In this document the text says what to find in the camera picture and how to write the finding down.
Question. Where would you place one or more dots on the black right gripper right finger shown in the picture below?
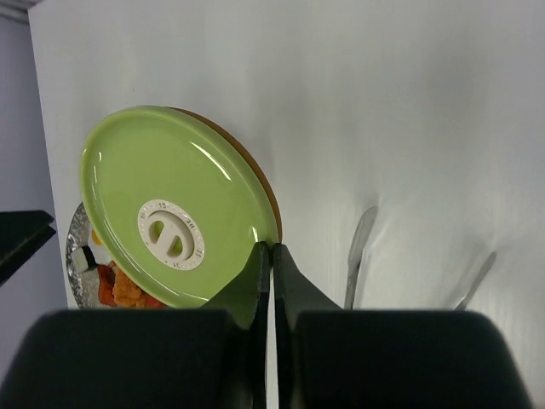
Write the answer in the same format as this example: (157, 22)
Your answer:
(329, 357)

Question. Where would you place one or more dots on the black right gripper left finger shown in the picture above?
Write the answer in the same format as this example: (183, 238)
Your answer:
(208, 357)

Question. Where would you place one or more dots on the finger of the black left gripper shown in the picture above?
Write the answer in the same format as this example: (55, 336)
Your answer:
(23, 233)

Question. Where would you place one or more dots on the metal tongs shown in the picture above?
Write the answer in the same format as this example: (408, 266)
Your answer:
(458, 300)

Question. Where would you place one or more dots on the orange fried chicken piece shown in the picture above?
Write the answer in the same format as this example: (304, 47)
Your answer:
(125, 292)

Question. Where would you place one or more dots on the grey speckled plate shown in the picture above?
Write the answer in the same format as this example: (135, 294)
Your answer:
(84, 286)

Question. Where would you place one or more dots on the fried egg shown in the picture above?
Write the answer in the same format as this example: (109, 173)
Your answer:
(100, 254)

